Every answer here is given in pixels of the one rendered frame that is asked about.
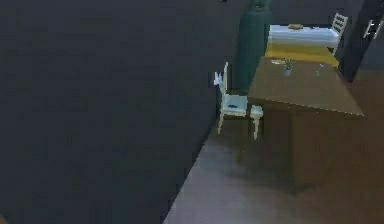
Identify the white ladder-back chair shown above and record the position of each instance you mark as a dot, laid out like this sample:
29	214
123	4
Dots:
339	25

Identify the small dark object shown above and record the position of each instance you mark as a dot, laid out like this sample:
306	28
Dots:
232	106

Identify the flat pale paper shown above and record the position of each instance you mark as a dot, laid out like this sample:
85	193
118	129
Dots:
277	61

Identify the dark room door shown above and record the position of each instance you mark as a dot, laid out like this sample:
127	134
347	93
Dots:
358	36

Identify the small potted green plant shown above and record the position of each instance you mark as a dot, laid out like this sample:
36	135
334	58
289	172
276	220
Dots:
288	66

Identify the brown flat dish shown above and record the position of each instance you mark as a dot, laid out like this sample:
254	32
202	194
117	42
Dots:
294	26

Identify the small blue green object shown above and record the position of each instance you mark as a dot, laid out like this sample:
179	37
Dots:
319	70

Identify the white wooden chair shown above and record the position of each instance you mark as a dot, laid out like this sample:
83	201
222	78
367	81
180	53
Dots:
233	103

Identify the brown wooden table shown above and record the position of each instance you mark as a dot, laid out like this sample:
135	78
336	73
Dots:
300	88

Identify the dark green punching bag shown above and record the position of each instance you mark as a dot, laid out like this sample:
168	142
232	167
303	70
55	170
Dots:
251	46

